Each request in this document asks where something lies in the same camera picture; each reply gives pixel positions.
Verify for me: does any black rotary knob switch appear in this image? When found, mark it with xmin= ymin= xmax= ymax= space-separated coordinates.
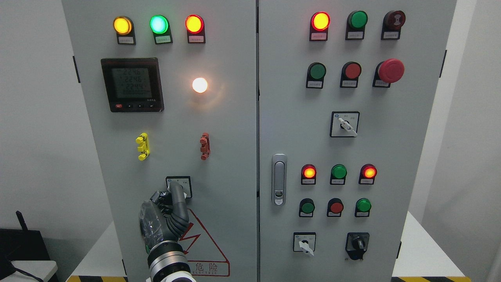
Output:
xmin=345 ymin=232 xmax=370 ymax=260

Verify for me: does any white rotary switch bottom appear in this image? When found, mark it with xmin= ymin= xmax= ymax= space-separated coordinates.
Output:
xmin=293 ymin=232 xmax=316 ymax=257

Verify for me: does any silver door lock handle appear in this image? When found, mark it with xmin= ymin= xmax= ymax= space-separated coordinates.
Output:
xmin=271 ymin=154 xmax=287 ymax=206

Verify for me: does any red push button upper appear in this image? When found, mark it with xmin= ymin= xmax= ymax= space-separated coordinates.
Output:
xmin=340 ymin=61 xmax=362 ymax=88

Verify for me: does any red emergency stop mushroom button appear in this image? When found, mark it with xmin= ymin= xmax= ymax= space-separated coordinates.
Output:
xmin=372 ymin=58 xmax=405 ymax=88

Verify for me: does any green push button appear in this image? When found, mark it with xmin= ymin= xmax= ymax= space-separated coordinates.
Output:
xmin=354 ymin=198 xmax=372 ymax=218
xmin=306 ymin=62 xmax=327 ymax=89
xmin=299 ymin=198 xmax=315 ymax=217

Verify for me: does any grey right cabinet door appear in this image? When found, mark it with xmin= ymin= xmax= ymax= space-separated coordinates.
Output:
xmin=258 ymin=0 xmax=456 ymax=282

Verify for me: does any green push button upper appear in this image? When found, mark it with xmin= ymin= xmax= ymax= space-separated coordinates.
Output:
xmin=306 ymin=62 xmax=327 ymax=89

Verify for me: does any white box lower left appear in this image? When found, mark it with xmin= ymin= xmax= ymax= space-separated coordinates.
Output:
xmin=1 ymin=260 xmax=59 ymax=282

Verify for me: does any yellow terminal connector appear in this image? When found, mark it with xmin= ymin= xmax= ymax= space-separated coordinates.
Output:
xmin=135 ymin=132 xmax=150 ymax=161

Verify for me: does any green push button lower right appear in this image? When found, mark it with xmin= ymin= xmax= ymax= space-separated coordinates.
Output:
xmin=354 ymin=198 xmax=372 ymax=218

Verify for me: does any grey cabinet door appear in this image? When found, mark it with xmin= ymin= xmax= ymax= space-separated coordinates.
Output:
xmin=61 ymin=0 xmax=257 ymax=282
xmin=258 ymin=0 xmax=456 ymax=282

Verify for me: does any white rotary switch upper right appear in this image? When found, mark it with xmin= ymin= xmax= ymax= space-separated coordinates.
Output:
xmin=330 ymin=111 xmax=360 ymax=137

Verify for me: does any red lit indicator top right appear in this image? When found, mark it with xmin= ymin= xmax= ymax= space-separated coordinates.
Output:
xmin=309 ymin=11 xmax=330 ymax=42

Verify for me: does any red electrical warning triangle sticker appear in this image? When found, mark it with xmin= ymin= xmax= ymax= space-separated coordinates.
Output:
xmin=178 ymin=209 xmax=230 ymax=277

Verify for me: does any green indicator top right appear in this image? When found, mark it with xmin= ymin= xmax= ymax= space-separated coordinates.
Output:
xmin=345 ymin=10 xmax=368 ymax=40

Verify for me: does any yellow indicator light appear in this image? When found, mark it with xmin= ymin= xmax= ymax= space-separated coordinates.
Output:
xmin=113 ymin=16 xmax=136 ymax=45

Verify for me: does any red lit indicator lower right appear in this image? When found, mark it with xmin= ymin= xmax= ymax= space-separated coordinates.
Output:
xmin=359 ymin=164 xmax=377 ymax=184

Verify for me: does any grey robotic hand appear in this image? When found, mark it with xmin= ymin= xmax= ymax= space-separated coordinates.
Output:
xmin=139 ymin=182 xmax=189 ymax=253

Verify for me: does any black digital power meter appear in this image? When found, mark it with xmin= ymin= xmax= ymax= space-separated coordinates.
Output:
xmin=101 ymin=58 xmax=164 ymax=112

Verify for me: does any red lit indicator light left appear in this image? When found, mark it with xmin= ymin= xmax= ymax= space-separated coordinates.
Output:
xmin=186 ymin=14 xmax=206 ymax=43

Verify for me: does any white rotary switch door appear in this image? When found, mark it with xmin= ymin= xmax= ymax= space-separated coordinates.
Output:
xmin=165 ymin=175 xmax=193 ymax=199

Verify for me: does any red lit indicator lower left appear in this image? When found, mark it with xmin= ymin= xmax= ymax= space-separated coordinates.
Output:
xmin=301 ymin=164 xmax=317 ymax=184

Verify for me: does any red push button lower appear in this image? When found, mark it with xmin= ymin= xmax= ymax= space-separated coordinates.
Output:
xmin=327 ymin=198 xmax=344 ymax=217

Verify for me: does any dark red buzzer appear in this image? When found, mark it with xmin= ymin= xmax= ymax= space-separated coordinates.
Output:
xmin=381 ymin=10 xmax=406 ymax=40

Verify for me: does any red push button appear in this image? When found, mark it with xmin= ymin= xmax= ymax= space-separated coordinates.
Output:
xmin=340 ymin=61 xmax=362 ymax=88
xmin=327 ymin=198 xmax=344 ymax=217

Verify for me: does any green lit indicator light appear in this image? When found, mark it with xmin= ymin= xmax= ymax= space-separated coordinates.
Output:
xmin=149 ymin=14 xmax=173 ymax=45

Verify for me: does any grey left cabinet door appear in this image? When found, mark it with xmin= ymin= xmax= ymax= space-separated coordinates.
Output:
xmin=61 ymin=0 xmax=257 ymax=282

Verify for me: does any red terminal connector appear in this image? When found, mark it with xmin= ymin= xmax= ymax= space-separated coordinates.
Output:
xmin=199 ymin=132 xmax=211 ymax=161

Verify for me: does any small clear bulb lamp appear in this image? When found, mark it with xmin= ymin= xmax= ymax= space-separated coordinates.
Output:
xmin=192 ymin=77 xmax=208 ymax=94

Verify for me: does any green indicator lower middle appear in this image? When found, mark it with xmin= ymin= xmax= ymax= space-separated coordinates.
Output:
xmin=330 ymin=164 xmax=347 ymax=185

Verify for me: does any black device with antenna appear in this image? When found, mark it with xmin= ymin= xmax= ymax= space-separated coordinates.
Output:
xmin=0 ymin=211 xmax=50 ymax=280

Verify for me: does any white rotary switch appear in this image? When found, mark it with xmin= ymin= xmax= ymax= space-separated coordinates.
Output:
xmin=293 ymin=232 xmax=316 ymax=257
xmin=330 ymin=111 xmax=360 ymax=137

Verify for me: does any green push button lower left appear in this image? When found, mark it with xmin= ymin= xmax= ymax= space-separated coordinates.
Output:
xmin=299 ymin=198 xmax=315 ymax=217

